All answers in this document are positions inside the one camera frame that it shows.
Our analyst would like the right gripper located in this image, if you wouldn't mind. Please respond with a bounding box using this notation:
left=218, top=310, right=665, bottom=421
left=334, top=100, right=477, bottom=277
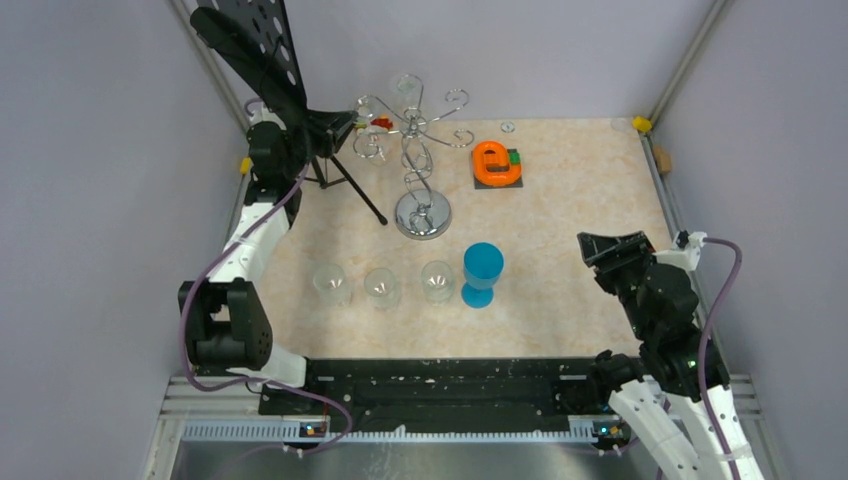
left=577, top=230, right=657, bottom=339

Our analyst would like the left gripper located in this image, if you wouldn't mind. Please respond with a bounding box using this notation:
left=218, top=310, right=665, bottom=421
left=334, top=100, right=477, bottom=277
left=281, top=104, right=357, bottom=179

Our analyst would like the clear smooth wine glass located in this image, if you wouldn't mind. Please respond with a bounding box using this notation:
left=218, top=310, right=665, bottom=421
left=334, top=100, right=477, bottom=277
left=352, top=96, right=381, bottom=159

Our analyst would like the clear tall wine glass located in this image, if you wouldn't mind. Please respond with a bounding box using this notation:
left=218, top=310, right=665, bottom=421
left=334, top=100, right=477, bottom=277
left=391, top=73, right=424, bottom=119

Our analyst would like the blue wine glass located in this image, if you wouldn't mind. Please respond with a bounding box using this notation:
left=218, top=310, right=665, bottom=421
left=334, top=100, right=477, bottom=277
left=461, top=242, right=505, bottom=309

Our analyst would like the clear ribbed wine glass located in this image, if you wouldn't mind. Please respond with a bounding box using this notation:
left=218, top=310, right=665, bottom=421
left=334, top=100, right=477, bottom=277
left=363, top=268, right=402, bottom=310
left=420, top=260, right=456, bottom=306
left=312, top=263, right=352, bottom=307

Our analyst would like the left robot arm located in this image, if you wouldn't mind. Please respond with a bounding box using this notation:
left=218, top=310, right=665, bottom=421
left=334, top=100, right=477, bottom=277
left=178, top=107, right=358, bottom=414

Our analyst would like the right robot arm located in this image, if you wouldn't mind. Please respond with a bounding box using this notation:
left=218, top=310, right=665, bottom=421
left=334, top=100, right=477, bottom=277
left=577, top=231, right=764, bottom=479

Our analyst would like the chrome wine glass rack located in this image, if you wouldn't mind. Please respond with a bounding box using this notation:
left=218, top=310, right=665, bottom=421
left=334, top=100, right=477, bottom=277
left=361, top=88, right=474, bottom=241

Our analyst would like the red yellow toy car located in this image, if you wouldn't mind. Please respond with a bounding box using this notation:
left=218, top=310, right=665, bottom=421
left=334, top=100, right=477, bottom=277
left=360, top=115, right=394, bottom=133

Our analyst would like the black music stand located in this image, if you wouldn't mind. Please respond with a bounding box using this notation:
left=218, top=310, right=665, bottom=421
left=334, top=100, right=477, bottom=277
left=190, top=1, right=388, bottom=224

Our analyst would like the orange toy block piece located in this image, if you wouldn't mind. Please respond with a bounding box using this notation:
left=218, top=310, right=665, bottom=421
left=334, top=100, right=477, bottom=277
left=471, top=141, right=523, bottom=185

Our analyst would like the yellow corner clip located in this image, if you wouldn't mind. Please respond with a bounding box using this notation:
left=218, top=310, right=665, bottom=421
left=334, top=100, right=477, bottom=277
left=631, top=116, right=653, bottom=134

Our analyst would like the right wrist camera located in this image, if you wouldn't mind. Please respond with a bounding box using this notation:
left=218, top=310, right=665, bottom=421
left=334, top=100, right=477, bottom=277
left=653, top=230, right=707, bottom=272

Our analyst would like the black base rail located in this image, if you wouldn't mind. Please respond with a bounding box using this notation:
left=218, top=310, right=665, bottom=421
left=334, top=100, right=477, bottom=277
left=259, top=352, right=646, bottom=434

